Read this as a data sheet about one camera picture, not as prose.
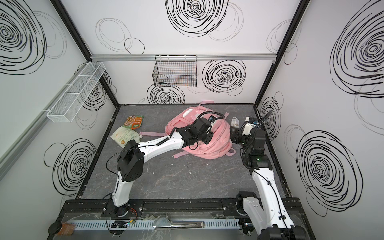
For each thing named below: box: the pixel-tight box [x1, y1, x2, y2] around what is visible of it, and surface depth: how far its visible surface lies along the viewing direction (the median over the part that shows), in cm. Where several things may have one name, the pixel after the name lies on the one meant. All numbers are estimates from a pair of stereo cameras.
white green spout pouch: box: [110, 126, 143, 149], surface depth 102 cm
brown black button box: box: [48, 222, 76, 236], surface depth 63 cm
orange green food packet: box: [122, 115, 144, 130], surface depth 110 cm
